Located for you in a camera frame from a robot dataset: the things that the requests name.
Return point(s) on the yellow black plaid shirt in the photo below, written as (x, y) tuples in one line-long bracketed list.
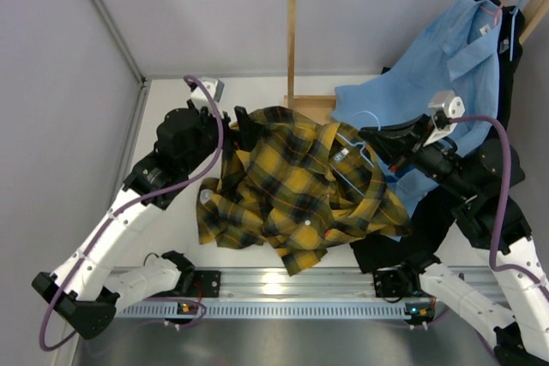
[(284, 194)]

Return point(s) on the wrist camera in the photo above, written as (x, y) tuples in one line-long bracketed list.
[(213, 87), (443, 107)]

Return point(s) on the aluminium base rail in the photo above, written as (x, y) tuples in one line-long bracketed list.
[(291, 286)]

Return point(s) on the black mounting plate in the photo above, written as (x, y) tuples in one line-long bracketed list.
[(397, 283), (200, 284)]

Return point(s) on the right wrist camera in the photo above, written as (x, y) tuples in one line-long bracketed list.
[(443, 107)]

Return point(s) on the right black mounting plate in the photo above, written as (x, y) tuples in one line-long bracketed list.
[(397, 283)]

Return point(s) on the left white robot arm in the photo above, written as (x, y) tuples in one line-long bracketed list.
[(154, 182)]

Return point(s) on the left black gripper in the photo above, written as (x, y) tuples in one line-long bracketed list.
[(249, 131)]

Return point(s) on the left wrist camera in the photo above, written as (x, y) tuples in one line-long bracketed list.
[(213, 87)]

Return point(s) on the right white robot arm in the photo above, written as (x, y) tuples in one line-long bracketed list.
[(493, 224)]

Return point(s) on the light blue shirt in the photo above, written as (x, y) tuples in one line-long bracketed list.
[(457, 51)]

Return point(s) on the slotted cable duct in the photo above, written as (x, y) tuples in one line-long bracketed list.
[(375, 310)]

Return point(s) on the light blue wire hanger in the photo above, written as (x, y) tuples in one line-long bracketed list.
[(355, 164)]

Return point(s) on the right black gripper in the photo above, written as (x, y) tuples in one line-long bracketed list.
[(394, 141)]

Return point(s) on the black garment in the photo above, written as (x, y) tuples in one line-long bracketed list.
[(431, 214)]

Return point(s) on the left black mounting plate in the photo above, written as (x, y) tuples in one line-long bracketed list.
[(200, 284)]

